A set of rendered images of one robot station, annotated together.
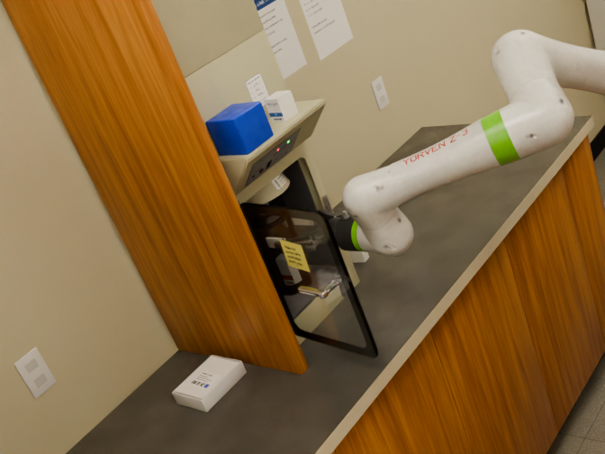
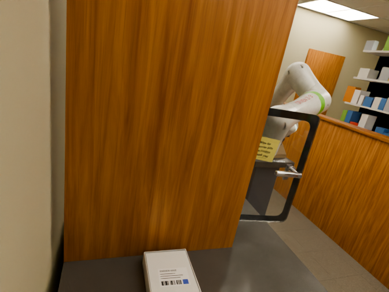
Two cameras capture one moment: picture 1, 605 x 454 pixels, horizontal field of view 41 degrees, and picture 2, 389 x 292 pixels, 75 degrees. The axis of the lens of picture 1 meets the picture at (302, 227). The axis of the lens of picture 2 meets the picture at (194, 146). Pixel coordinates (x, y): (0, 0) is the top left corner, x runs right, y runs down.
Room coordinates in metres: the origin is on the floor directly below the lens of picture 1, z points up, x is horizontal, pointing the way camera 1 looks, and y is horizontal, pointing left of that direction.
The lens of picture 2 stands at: (1.65, 0.84, 1.49)
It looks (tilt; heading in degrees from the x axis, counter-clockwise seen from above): 19 degrees down; 291
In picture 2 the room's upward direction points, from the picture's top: 10 degrees clockwise
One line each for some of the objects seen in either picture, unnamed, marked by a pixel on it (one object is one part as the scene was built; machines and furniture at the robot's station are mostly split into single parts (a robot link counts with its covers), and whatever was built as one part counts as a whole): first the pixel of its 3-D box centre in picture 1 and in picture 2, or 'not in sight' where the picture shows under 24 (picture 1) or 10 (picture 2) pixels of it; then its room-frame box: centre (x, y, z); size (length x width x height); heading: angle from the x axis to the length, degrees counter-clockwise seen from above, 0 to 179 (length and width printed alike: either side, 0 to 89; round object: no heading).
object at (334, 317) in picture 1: (307, 279); (260, 168); (1.72, 0.04, 1.19); 0.30 x 0.01 x 0.40; 35
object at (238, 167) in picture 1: (277, 146); not in sight; (1.92, -0.02, 1.46); 0.32 x 0.12 x 0.10; 133
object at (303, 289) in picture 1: (318, 287); (286, 172); (1.65, 0.02, 1.20); 0.10 x 0.05 x 0.03; 35
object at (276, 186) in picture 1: (255, 184); not in sight; (2.05, 0.07, 1.34); 0.18 x 0.18 x 0.05
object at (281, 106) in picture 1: (281, 105); not in sight; (1.96, -0.06, 1.54); 0.05 x 0.05 x 0.06; 37
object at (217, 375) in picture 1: (209, 382); (170, 278); (1.83, 0.38, 0.96); 0.16 x 0.12 x 0.04; 132
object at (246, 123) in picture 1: (239, 128); not in sight; (1.86, 0.05, 1.56); 0.10 x 0.10 x 0.09; 43
